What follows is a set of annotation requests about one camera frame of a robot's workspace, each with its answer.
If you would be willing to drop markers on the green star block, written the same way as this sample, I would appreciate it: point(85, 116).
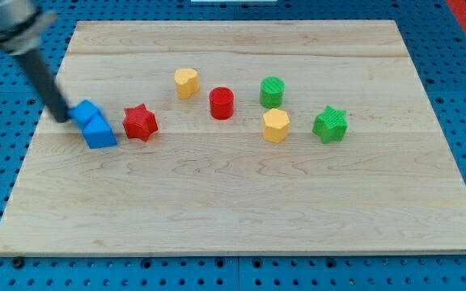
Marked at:
point(330, 125)

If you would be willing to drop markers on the blue triangular block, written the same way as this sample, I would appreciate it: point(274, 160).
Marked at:
point(98, 134)

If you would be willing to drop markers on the wooden board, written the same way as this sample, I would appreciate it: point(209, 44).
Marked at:
point(202, 186)

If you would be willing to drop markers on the yellow hexagon block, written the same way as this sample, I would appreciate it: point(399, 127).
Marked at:
point(275, 125)

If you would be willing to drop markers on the yellow heart block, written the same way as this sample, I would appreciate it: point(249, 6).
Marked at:
point(187, 82)

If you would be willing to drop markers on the red star block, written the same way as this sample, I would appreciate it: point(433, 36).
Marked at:
point(139, 123)

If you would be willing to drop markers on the red cylinder block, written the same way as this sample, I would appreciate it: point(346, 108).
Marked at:
point(221, 103)

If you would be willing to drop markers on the blue cube block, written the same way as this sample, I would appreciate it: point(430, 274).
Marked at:
point(83, 112)

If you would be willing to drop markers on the black pusher rod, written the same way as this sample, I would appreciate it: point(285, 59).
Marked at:
point(40, 76)

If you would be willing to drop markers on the green cylinder block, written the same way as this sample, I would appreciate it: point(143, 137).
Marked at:
point(271, 92)

